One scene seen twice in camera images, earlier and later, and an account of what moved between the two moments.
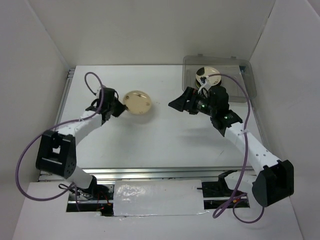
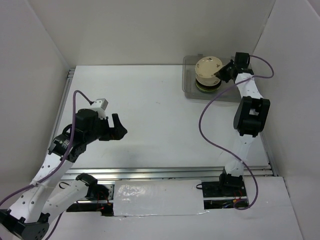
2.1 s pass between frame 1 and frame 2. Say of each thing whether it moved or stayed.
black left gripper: moved
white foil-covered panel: stayed
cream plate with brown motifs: moved
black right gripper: moved
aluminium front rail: stayed
